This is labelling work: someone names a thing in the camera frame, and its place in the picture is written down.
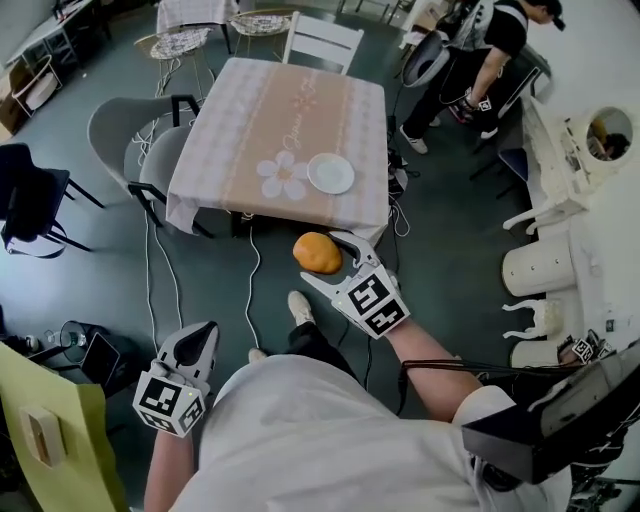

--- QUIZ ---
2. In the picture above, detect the round-top wire rack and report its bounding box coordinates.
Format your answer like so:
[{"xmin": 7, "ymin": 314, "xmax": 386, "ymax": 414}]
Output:
[{"xmin": 9, "ymin": 53, "xmax": 66, "ymax": 121}]

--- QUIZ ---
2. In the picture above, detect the white floor cable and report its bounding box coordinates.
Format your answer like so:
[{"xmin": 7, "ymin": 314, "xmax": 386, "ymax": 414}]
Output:
[
  {"xmin": 243, "ymin": 223, "xmax": 263, "ymax": 350},
  {"xmin": 143, "ymin": 208, "xmax": 184, "ymax": 351}
]

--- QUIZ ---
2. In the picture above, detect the white cushioned stool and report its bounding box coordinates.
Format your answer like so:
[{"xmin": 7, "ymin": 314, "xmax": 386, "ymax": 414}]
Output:
[{"xmin": 500, "ymin": 297, "xmax": 563, "ymax": 343}]

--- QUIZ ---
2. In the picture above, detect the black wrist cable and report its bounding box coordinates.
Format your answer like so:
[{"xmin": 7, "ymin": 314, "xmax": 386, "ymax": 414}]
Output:
[{"xmin": 396, "ymin": 356, "xmax": 572, "ymax": 417}]

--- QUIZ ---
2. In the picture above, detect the round white framed mirror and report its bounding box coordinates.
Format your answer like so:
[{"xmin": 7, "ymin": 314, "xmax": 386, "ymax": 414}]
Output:
[{"xmin": 580, "ymin": 105, "xmax": 636, "ymax": 164}]

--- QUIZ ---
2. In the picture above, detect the table with checkered cloth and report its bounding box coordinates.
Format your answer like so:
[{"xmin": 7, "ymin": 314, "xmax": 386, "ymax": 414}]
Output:
[{"xmin": 155, "ymin": 0, "xmax": 238, "ymax": 37}]

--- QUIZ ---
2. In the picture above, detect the white round drawer cabinet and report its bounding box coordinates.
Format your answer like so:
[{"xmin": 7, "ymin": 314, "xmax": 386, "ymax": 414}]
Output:
[
  {"xmin": 500, "ymin": 234, "xmax": 586, "ymax": 298},
  {"xmin": 509, "ymin": 339, "xmax": 569, "ymax": 369}
]

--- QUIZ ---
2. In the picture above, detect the person's left forearm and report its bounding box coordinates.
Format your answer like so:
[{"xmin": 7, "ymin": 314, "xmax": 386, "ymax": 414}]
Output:
[{"xmin": 143, "ymin": 426, "xmax": 197, "ymax": 512}]

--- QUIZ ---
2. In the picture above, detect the grey shell chair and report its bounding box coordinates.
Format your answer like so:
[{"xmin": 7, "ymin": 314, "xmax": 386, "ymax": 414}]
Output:
[{"xmin": 86, "ymin": 94, "xmax": 217, "ymax": 239}]

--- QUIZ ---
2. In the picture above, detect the white vanity desk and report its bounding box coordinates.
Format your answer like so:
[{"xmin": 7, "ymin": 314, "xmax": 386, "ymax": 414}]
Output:
[{"xmin": 501, "ymin": 94, "xmax": 640, "ymax": 242}]

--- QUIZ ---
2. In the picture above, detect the person's right forearm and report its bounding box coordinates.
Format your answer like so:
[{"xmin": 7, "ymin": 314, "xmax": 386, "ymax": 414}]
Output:
[{"xmin": 386, "ymin": 316, "xmax": 484, "ymax": 427}]

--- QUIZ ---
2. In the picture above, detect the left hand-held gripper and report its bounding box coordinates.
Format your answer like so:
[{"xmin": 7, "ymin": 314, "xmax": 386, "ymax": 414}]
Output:
[{"xmin": 131, "ymin": 321, "xmax": 220, "ymax": 438}]

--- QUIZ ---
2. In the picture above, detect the wooden cabinet handle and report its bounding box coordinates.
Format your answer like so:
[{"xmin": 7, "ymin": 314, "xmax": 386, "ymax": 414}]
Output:
[{"xmin": 18, "ymin": 405, "xmax": 68, "ymax": 469}]

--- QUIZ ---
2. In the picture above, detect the table with beige tablecloth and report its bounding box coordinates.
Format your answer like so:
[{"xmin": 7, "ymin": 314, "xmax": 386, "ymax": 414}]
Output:
[{"xmin": 164, "ymin": 55, "xmax": 392, "ymax": 247}]

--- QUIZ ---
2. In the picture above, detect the white wooden chair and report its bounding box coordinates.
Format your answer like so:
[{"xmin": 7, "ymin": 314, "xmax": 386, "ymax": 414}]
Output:
[{"xmin": 281, "ymin": 10, "xmax": 366, "ymax": 77}]

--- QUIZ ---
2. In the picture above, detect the black equipment box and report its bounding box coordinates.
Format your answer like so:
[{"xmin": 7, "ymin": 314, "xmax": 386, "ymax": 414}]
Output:
[{"xmin": 460, "ymin": 339, "xmax": 640, "ymax": 486}]

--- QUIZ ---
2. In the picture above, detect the black-legged table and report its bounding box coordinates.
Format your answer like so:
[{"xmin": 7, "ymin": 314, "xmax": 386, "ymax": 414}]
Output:
[{"xmin": 227, "ymin": 209, "xmax": 254, "ymax": 240}]

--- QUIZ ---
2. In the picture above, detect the person's white shirt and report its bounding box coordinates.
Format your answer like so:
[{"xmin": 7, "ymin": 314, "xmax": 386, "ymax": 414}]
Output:
[{"xmin": 171, "ymin": 351, "xmax": 574, "ymax": 512}]

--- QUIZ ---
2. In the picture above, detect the white round plate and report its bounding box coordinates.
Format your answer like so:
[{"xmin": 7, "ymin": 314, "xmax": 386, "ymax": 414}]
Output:
[{"xmin": 305, "ymin": 151, "xmax": 357, "ymax": 197}]

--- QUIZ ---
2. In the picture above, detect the dark blue chair with bag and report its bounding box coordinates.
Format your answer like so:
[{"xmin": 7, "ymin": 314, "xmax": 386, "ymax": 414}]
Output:
[{"xmin": 0, "ymin": 142, "xmax": 107, "ymax": 259}]

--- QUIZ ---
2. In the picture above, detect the person's right shoe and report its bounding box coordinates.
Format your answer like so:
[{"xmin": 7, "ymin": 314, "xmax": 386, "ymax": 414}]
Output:
[{"xmin": 286, "ymin": 290, "xmax": 317, "ymax": 327}]

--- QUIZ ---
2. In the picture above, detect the wire chair with patterned cushion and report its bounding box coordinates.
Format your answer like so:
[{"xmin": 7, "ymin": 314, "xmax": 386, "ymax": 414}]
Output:
[
  {"xmin": 226, "ymin": 8, "xmax": 297, "ymax": 62},
  {"xmin": 134, "ymin": 25, "xmax": 217, "ymax": 102}
]

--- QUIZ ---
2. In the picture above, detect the long white desk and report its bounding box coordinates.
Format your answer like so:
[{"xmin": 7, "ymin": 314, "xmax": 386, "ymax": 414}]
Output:
[{"xmin": 0, "ymin": 0, "xmax": 99, "ymax": 69}]

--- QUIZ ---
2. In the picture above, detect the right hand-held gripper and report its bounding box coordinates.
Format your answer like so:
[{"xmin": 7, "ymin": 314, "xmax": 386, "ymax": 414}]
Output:
[{"xmin": 299, "ymin": 230, "xmax": 413, "ymax": 342}]

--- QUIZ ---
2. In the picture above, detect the black round wire basket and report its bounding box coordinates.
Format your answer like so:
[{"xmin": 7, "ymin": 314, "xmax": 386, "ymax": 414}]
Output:
[{"xmin": 59, "ymin": 319, "xmax": 114, "ymax": 364}]

